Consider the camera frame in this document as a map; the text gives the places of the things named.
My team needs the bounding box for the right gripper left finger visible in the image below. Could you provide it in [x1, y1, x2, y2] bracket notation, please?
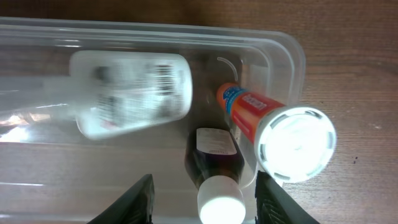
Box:
[88, 174, 155, 224]

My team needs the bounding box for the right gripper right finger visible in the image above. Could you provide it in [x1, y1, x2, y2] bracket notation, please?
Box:
[255, 171, 320, 224]

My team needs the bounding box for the orange tube white cap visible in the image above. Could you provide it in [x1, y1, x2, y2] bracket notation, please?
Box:
[216, 83, 337, 183]

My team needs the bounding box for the dark bottle white cap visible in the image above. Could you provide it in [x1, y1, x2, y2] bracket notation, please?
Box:
[185, 128, 246, 224]

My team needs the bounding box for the white spray bottle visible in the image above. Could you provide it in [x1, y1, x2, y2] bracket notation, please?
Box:
[1, 50, 193, 140]

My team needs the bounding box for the clear plastic container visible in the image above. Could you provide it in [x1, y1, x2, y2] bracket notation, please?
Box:
[1, 17, 305, 223]

